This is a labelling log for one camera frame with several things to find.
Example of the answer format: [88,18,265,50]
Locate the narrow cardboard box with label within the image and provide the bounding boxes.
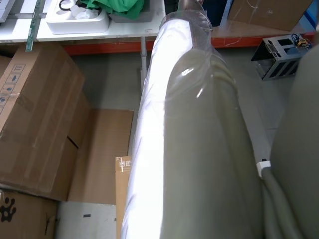
[115,155,133,239]

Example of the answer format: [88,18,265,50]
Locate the white cloth roll in plastic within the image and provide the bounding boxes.
[124,0,273,239]

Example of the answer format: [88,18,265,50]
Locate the green cloth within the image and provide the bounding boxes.
[80,0,156,17]

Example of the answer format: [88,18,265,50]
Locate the orange shelf with wooden board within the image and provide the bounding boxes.
[62,19,315,56]

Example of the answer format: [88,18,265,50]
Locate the white table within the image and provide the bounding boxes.
[0,0,167,87]

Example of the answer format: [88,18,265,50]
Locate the white flat panel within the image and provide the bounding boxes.
[0,0,16,23]

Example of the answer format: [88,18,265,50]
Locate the green circuit strip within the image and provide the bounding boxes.
[25,0,44,52]

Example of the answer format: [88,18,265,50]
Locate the grey metal case frame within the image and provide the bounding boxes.
[250,33,314,82]

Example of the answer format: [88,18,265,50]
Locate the brown cardboard box with tape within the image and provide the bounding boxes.
[227,0,315,32]

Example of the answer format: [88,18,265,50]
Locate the flat brown cardboard sheet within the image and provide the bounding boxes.
[68,108,135,205]

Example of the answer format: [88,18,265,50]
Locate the white board with black marks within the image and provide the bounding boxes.
[55,200,117,239]

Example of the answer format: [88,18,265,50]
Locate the white plastic block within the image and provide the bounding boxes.
[255,158,272,178]

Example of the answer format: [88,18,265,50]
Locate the large brown cardboard box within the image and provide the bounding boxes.
[0,44,92,201]

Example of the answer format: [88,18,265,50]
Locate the cardboard box with black print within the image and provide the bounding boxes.
[0,188,60,239]

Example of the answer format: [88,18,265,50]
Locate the white moulded tray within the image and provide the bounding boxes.
[45,0,111,35]

